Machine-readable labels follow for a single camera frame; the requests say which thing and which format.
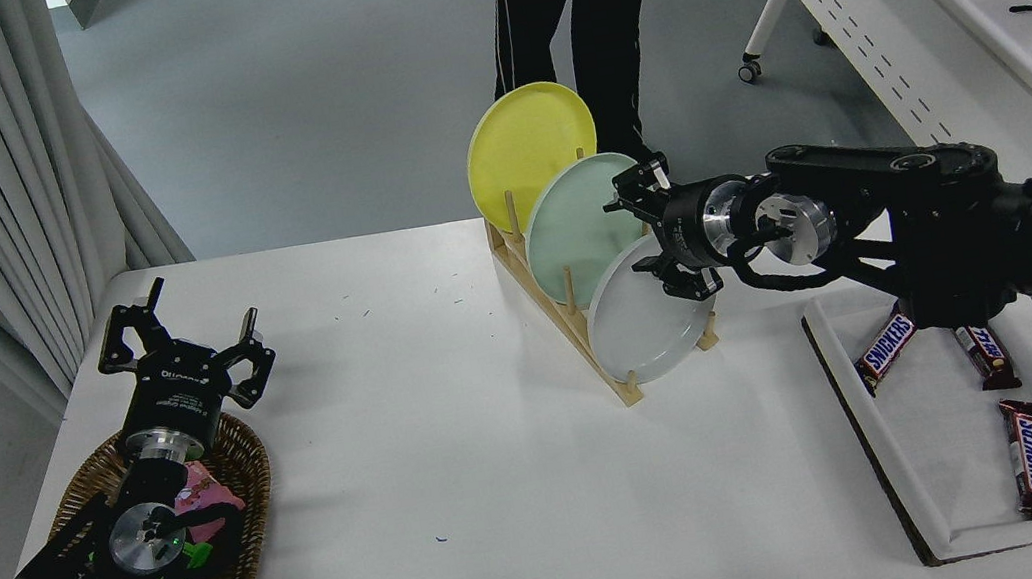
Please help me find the pink snack packet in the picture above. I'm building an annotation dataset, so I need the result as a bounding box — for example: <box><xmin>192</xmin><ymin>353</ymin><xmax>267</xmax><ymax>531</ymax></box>
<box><xmin>169</xmin><ymin>455</ymin><xmax>248</xmax><ymax>526</ymax></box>

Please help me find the brown wicker basket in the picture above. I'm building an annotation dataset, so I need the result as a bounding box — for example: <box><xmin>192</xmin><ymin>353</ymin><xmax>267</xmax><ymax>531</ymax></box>
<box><xmin>32</xmin><ymin>406</ymin><xmax>286</xmax><ymax>579</ymax></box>

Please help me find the yellow plate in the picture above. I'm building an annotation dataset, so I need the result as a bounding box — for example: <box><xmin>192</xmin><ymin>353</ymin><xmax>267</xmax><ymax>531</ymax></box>
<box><xmin>456</xmin><ymin>74</ymin><xmax>609</xmax><ymax>239</ymax></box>

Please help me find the white rectangular tray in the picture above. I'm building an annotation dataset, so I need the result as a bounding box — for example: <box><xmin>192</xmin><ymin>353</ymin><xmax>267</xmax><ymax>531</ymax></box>
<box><xmin>798</xmin><ymin>262</ymin><xmax>1032</xmax><ymax>579</ymax></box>

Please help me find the bright green packet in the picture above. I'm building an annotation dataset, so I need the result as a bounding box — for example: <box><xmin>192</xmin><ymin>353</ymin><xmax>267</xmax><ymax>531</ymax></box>
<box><xmin>88</xmin><ymin>534</ymin><xmax>220</xmax><ymax>579</ymax></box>

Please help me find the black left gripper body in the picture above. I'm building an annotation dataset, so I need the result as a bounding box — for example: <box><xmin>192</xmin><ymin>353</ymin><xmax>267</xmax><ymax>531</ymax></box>
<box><xmin>114</xmin><ymin>335</ymin><xmax>240</xmax><ymax>449</ymax></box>

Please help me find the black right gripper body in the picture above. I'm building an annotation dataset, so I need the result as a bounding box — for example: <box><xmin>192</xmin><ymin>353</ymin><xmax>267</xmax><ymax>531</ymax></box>
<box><xmin>651</xmin><ymin>179</ymin><xmax>727</xmax><ymax>279</ymax></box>

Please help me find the person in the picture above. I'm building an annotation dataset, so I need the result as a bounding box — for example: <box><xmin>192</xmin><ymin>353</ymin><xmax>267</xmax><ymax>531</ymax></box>
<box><xmin>480</xmin><ymin>0</ymin><xmax>691</xmax><ymax>187</ymax></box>

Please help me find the mint green plate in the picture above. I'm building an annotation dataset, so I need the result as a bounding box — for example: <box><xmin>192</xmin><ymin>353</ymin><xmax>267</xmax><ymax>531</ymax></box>
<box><xmin>514</xmin><ymin>147</ymin><xmax>669</xmax><ymax>316</ymax></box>

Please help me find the white desk with perforated panel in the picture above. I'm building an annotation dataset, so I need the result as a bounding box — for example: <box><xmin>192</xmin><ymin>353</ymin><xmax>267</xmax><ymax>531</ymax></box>
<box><xmin>728</xmin><ymin>0</ymin><xmax>1032</xmax><ymax>380</ymax></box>

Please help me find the wooden plate rack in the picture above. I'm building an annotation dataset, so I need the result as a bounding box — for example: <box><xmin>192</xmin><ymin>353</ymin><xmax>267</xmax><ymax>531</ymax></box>
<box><xmin>481</xmin><ymin>165</ymin><xmax>728</xmax><ymax>423</ymax></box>

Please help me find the pale grey plate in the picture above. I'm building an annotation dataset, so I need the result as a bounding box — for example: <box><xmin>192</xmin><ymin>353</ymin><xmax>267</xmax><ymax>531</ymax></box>
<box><xmin>574</xmin><ymin>224</ymin><xmax>733</xmax><ymax>391</ymax></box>

